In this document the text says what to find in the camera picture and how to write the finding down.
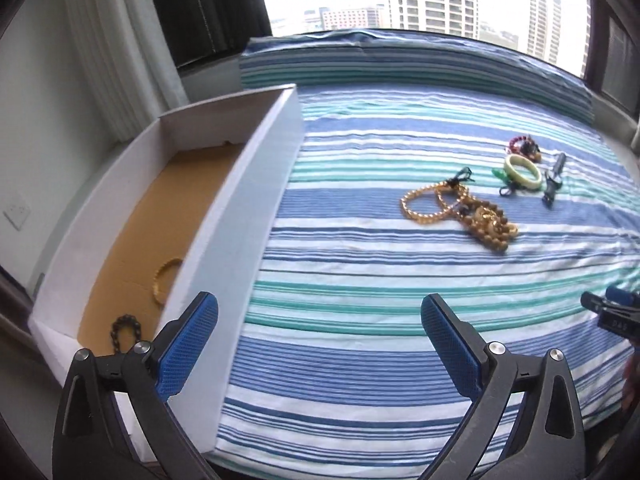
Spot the dark window frame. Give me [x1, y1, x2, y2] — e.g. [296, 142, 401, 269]
[582, 0, 640, 128]

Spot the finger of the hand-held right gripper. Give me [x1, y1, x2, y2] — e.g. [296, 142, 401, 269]
[580, 285, 640, 311]

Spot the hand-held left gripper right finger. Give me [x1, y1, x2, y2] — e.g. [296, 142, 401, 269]
[417, 294, 586, 480]

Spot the green pendant on black cord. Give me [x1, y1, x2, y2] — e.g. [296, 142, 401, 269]
[492, 169, 521, 197]

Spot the narrow high-rise building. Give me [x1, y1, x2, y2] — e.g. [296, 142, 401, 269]
[527, 0, 563, 63]

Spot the red bead bracelet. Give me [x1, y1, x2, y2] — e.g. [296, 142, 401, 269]
[506, 134, 542, 162]

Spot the white wall socket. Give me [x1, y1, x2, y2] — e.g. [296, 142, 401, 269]
[4, 197, 32, 231]

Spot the pale green jade bangle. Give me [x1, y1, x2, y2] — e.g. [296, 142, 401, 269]
[503, 155, 543, 191]

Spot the low pink building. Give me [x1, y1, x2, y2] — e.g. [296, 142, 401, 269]
[320, 6, 386, 32]

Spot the dark window blind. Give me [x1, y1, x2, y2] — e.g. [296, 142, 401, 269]
[142, 0, 273, 68]

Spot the wooden bead bracelet pile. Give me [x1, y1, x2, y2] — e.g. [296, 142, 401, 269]
[457, 197, 519, 253]

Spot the dark chain bracelet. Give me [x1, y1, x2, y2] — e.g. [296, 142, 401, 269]
[110, 315, 143, 356]

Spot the yellow bead bracelet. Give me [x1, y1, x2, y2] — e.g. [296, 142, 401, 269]
[151, 258, 184, 307]

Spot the striped bed sheet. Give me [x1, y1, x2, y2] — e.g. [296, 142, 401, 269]
[207, 85, 640, 466]

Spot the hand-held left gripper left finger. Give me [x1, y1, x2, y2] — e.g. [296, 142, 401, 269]
[51, 291, 221, 480]

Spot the black wristwatch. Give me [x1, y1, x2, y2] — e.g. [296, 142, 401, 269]
[542, 152, 567, 208]

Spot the golden bead necklace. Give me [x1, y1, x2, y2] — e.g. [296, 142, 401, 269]
[400, 167, 476, 226]

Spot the white curtain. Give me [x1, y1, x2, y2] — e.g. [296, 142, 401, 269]
[62, 0, 188, 143]

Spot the striped pillow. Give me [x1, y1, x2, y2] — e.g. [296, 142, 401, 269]
[239, 29, 596, 126]

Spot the white cardboard box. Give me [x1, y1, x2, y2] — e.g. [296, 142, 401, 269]
[27, 85, 303, 466]

